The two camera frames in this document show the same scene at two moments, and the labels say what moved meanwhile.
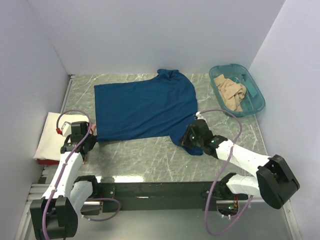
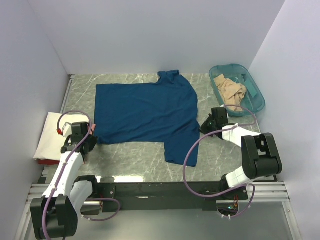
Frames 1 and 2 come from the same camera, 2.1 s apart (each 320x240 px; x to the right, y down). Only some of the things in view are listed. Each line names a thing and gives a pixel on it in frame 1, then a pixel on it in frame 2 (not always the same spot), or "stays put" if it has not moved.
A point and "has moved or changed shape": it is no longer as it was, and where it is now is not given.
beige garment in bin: [232, 93] stays put
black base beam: [166, 196] stays put
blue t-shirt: [159, 109] has moved or changed shape
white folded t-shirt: [51, 142] stays put
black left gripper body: [91, 140] stays put
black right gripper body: [190, 141] → [208, 125]
